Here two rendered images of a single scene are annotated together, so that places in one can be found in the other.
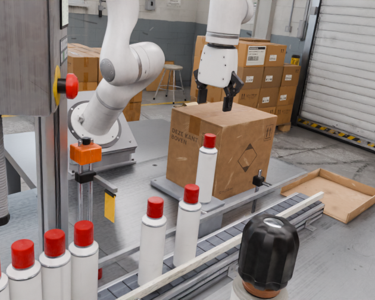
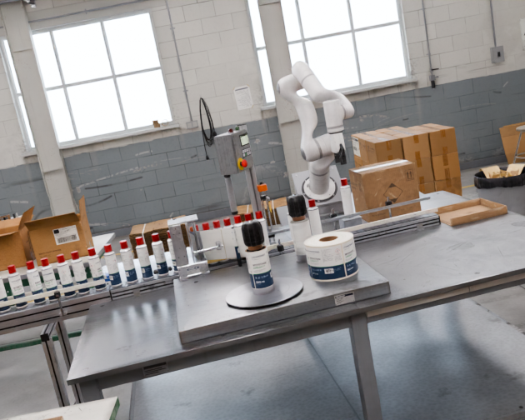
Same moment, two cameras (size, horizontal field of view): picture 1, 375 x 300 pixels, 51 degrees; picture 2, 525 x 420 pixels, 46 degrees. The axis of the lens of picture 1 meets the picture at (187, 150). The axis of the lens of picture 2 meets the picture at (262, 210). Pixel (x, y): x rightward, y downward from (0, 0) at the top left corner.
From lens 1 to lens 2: 2.40 m
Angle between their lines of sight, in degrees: 38
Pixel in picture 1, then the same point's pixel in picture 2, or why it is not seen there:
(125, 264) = not seen: hidden behind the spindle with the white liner
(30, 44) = (229, 153)
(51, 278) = not seen: hidden behind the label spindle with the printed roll
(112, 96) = (314, 167)
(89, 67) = (392, 149)
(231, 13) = (331, 117)
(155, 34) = (512, 90)
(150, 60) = (326, 143)
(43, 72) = (233, 160)
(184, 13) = not seen: outside the picture
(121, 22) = (306, 127)
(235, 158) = (380, 192)
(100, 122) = (316, 185)
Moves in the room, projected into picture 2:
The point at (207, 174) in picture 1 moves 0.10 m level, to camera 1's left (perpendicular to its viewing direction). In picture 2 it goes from (345, 200) to (328, 201)
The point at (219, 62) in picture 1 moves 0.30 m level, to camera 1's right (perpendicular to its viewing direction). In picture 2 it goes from (333, 140) to (387, 135)
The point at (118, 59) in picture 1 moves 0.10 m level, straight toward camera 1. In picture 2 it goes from (306, 147) to (298, 151)
